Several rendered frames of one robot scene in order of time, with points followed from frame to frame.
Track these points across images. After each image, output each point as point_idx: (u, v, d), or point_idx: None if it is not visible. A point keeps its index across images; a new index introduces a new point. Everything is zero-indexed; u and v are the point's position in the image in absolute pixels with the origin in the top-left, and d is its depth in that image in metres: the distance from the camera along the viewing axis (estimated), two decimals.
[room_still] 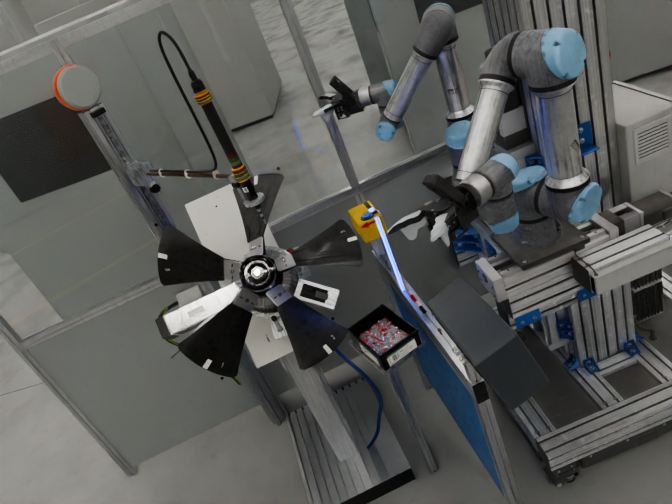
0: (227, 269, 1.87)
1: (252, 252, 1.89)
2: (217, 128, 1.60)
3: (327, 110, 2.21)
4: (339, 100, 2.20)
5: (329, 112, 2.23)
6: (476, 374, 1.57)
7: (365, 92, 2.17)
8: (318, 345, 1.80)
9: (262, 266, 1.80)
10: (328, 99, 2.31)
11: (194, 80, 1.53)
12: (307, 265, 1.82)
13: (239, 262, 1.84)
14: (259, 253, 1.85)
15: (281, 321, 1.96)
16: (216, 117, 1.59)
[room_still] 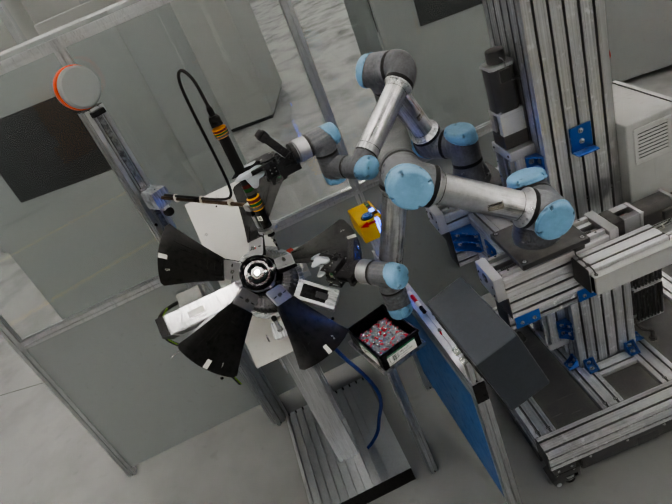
0: (227, 269, 1.87)
1: (252, 252, 1.89)
2: (233, 161, 1.65)
3: (256, 172, 1.67)
4: (273, 157, 1.69)
5: (258, 175, 1.69)
6: (476, 374, 1.57)
7: (303, 141, 1.72)
8: (318, 345, 1.80)
9: (262, 266, 1.80)
10: None
11: (211, 116, 1.59)
12: (306, 262, 1.82)
13: (239, 262, 1.84)
14: (259, 253, 1.85)
15: (281, 321, 1.96)
16: (232, 150, 1.64)
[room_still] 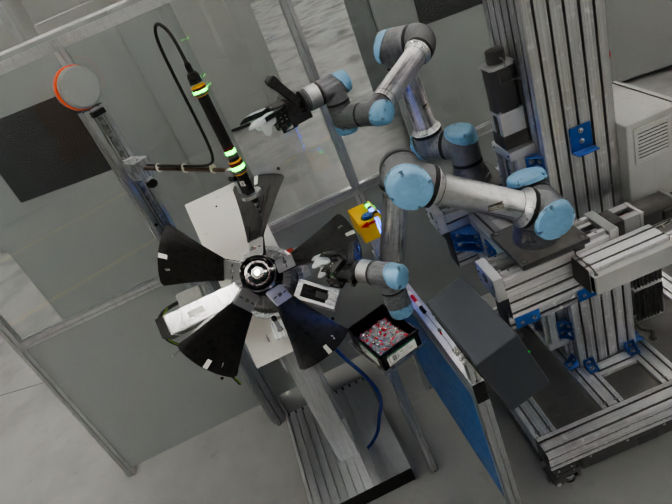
0: (227, 269, 1.87)
1: (252, 252, 1.89)
2: (214, 121, 1.59)
3: (269, 118, 1.62)
4: (283, 104, 1.64)
5: (271, 122, 1.64)
6: (476, 374, 1.57)
7: (314, 88, 1.67)
8: (318, 345, 1.80)
9: (262, 266, 1.80)
10: (254, 120, 1.70)
11: (190, 72, 1.52)
12: (307, 264, 1.82)
13: (239, 262, 1.84)
14: (259, 253, 1.85)
15: (281, 321, 1.96)
16: (212, 109, 1.57)
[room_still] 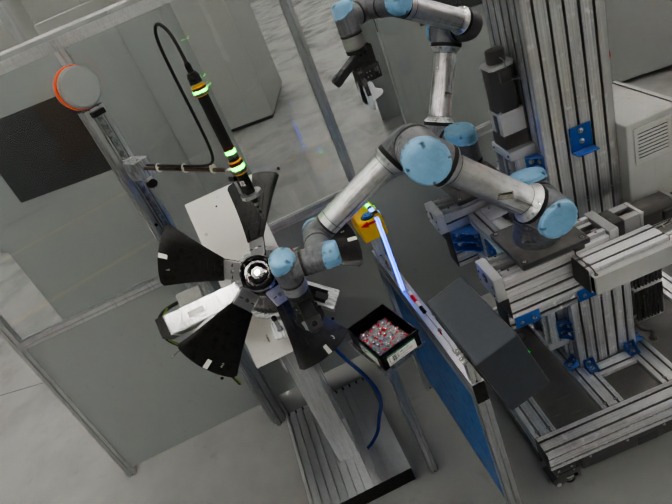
0: (256, 242, 1.88)
1: None
2: (214, 121, 1.59)
3: (368, 91, 1.89)
4: (357, 74, 1.88)
5: (371, 88, 1.90)
6: (476, 374, 1.57)
7: (346, 42, 1.83)
8: (207, 354, 1.80)
9: (264, 275, 1.80)
10: None
11: (190, 72, 1.52)
12: (280, 317, 1.79)
13: (264, 252, 1.84)
14: None
15: (281, 321, 1.96)
16: (212, 109, 1.57)
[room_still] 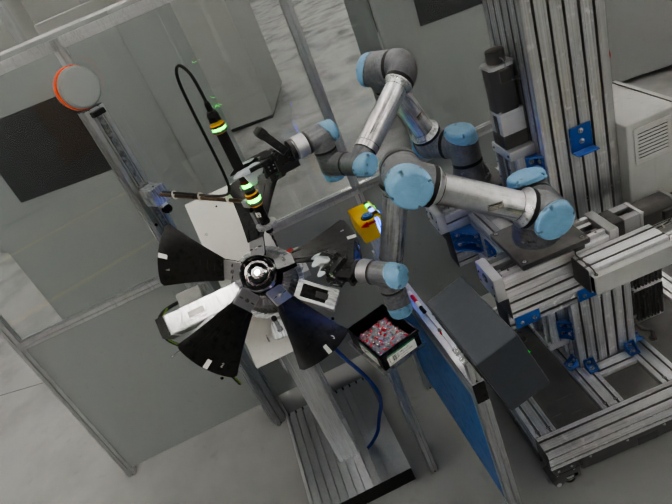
0: (256, 242, 1.88)
1: (280, 259, 1.89)
2: (232, 156, 1.65)
3: (254, 169, 1.67)
4: (271, 154, 1.68)
5: (257, 172, 1.69)
6: (476, 374, 1.57)
7: (301, 138, 1.71)
8: (207, 354, 1.80)
9: (264, 275, 1.80)
10: None
11: (209, 111, 1.58)
12: (280, 317, 1.79)
13: (264, 252, 1.84)
14: (278, 266, 1.84)
15: (281, 321, 1.96)
16: (230, 146, 1.63)
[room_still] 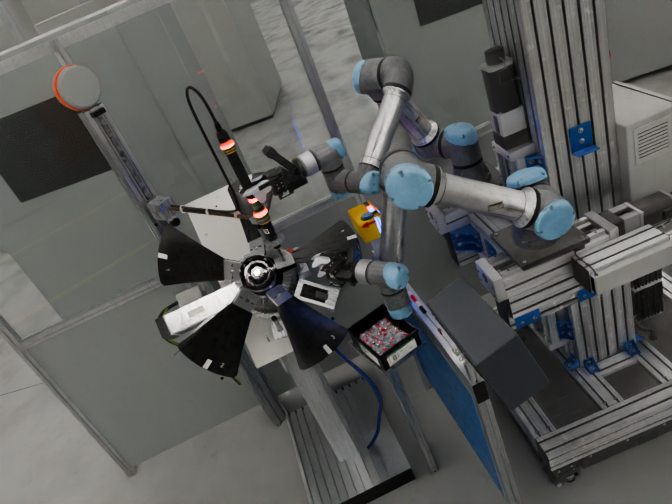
0: (256, 242, 1.88)
1: (280, 259, 1.89)
2: (241, 175, 1.68)
3: (263, 187, 1.70)
4: (280, 172, 1.71)
5: (265, 190, 1.72)
6: (476, 374, 1.57)
7: (309, 156, 1.74)
8: (207, 354, 1.80)
9: (264, 275, 1.80)
10: None
11: (219, 131, 1.61)
12: (280, 317, 1.79)
13: (264, 252, 1.84)
14: (278, 266, 1.84)
15: (281, 321, 1.96)
16: (239, 165, 1.67)
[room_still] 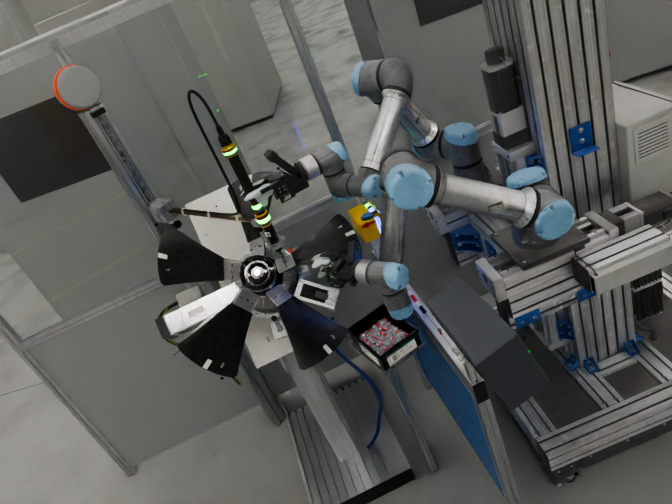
0: (256, 242, 1.88)
1: (281, 261, 1.89)
2: (242, 178, 1.69)
3: (265, 191, 1.70)
4: (282, 176, 1.72)
5: (267, 193, 1.72)
6: (476, 374, 1.57)
7: (311, 160, 1.75)
8: (207, 354, 1.80)
9: (264, 275, 1.80)
10: None
11: (221, 135, 1.62)
12: (280, 317, 1.79)
13: (264, 252, 1.84)
14: (279, 269, 1.85)
15: (281, 321, 1.96)
16: (241, 168, 1.67)
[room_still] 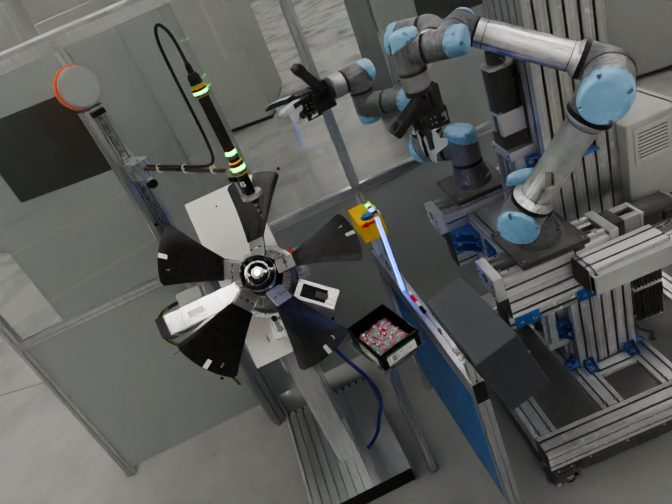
0: (256, 242, 1.88)
1: (281, 261, 1.89)
2: (214, 122, 1.59)
3: (297, 105, 1.63)
4: (309, 91, 1.66)
5: (298, 109, 1.65)
6: (476, 374, 1.57)
7: (339, 76, 1.69)
8: (207, 354, 1.80)
9: (264, 275, 1.80)
10: (280, 107, 1.73)
11: (190, 73, 1.52)
12: (280, 317, 1.79)
13: (264, 252, 1.84)
14: (279, 269, 1.85)
15: (281, 321, 1.96)
16: (212, 110, 1.58)
